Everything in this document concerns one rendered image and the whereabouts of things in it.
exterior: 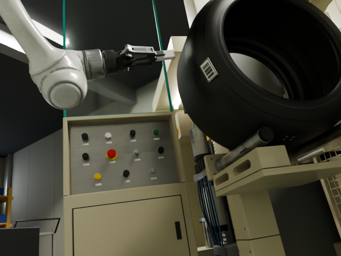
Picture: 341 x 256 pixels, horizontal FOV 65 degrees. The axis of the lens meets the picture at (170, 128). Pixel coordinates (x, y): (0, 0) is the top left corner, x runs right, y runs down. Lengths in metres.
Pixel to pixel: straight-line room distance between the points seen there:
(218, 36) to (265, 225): 0.71
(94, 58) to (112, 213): 0.67
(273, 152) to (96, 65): 0.57
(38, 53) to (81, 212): 0.74
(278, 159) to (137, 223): 0.70
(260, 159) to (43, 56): 0.59
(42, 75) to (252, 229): 0.87
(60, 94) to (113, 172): 0.72
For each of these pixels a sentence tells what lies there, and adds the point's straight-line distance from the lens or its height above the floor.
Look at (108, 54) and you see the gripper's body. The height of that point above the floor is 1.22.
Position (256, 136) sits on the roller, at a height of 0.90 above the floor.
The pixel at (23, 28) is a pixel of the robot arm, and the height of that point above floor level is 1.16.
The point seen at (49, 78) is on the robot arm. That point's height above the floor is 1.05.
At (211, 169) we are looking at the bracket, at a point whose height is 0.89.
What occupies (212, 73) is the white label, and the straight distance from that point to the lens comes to 0.80.
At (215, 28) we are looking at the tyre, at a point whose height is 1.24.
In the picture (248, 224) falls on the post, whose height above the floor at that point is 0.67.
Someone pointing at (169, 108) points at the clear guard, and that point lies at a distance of 1.44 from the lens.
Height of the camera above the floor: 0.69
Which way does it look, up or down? 21 degrees up
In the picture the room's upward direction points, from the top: 9 degrees counter-clockwise
